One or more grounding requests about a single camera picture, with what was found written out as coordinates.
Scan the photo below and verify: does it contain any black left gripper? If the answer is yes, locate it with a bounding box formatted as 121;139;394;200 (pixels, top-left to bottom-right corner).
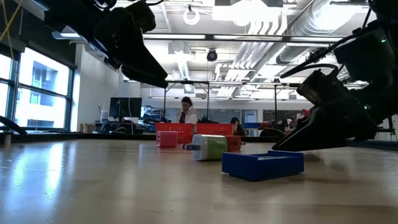
93;7;169;89

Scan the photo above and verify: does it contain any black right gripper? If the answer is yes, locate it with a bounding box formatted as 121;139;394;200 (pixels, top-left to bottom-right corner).
272;96;377;152

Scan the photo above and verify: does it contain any blue rectangular box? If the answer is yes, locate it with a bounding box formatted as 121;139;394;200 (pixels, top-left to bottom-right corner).
221;150;305;182

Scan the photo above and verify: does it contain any pink wall charger cube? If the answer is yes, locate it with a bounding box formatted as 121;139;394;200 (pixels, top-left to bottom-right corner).
155;131;178;148

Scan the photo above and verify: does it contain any dark red wall charger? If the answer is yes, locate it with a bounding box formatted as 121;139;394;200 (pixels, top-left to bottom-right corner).
225;135;246;152

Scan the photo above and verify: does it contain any black computer monitor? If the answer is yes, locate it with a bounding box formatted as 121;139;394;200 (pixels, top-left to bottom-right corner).
108;96;143;124

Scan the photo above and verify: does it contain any person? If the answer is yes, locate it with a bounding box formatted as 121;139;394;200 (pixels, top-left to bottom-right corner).
174;96;198;124
230;116;246;137

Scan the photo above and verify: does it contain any red plastic basket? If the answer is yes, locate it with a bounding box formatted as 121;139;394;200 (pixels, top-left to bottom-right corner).
154;123;196;144
195;123;235;137

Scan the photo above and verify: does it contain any large window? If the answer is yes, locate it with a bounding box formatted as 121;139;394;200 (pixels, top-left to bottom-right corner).
0;46;77;133

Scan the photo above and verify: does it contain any long ceiling light strip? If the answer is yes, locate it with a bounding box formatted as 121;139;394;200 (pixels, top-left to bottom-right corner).
51;30;346;44

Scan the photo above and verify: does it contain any small grey cylinder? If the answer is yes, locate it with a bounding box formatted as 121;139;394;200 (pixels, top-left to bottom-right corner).
1;132;13;148

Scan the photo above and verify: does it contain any black metal gantry frame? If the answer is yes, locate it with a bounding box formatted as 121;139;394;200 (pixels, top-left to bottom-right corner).
161;80;312;125

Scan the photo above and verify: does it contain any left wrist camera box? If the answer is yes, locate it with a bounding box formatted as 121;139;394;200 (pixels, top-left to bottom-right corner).
126;0;157;34

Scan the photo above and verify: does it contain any white coiled cable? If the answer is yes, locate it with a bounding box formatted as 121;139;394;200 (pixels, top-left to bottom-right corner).
182;8;201;26

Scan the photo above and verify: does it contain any green and white wall charger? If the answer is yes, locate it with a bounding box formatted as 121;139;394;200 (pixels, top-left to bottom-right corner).
181;134;229;162

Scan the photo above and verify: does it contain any silver ventilation duct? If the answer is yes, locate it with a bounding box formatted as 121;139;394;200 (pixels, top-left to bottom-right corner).
275;0;346;65

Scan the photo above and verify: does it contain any black aluminium table frame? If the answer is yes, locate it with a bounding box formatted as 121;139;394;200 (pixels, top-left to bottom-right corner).
0;131;398;152

